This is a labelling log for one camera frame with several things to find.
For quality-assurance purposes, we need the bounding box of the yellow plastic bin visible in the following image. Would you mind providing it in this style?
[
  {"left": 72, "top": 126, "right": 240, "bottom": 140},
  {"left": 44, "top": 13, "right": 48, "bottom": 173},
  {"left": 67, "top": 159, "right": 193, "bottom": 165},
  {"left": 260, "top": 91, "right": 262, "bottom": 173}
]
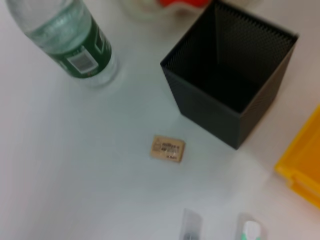
[{"left": 273, "top": 104, "right": 320, "bottom": 210}]

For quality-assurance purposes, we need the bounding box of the black mesh pen holder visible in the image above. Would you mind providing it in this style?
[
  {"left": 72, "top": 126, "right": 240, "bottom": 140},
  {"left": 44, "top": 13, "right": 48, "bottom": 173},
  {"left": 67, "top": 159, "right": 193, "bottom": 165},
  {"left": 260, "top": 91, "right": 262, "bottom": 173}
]
[{"left": 159, "top": 0, "right": 300, "bottom": 151}]

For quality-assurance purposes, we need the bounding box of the beige eraser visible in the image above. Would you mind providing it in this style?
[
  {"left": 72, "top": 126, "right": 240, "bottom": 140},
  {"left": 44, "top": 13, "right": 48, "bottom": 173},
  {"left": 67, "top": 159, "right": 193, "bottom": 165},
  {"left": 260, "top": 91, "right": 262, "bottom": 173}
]
[{"left": 149, "top": 134, "right": 186, "bottom": 164}]

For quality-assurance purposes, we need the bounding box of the translucent green glass fruit plate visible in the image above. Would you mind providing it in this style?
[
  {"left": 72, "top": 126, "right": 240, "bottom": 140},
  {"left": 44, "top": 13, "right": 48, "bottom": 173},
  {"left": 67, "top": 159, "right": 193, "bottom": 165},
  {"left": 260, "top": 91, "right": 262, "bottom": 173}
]
[{"left": 119, "top": 0, "right": 263, "bottom": 22}]

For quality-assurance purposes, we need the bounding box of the red-orange toy orange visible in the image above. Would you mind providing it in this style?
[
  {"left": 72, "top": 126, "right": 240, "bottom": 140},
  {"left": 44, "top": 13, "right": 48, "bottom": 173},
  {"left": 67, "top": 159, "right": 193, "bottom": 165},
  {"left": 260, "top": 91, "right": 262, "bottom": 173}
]
[{"left": 157, "top": 0, "right": 210, "bottom": 8}]

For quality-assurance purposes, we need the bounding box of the green utility knife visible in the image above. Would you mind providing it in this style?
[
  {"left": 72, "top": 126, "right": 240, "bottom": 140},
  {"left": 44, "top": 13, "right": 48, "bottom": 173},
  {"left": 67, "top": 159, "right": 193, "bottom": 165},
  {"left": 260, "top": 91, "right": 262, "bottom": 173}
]
[{"left": 234, "top": 212, "right": 267, "bottom": 240}]

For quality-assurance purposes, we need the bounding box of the clear water bottle green label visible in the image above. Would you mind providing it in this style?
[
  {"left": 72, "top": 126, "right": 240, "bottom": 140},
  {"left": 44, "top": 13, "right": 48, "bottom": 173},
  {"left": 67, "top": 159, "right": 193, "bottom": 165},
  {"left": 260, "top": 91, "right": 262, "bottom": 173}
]
[{"left": 4, "top": 0, "right": 120, "bottom": 88}]

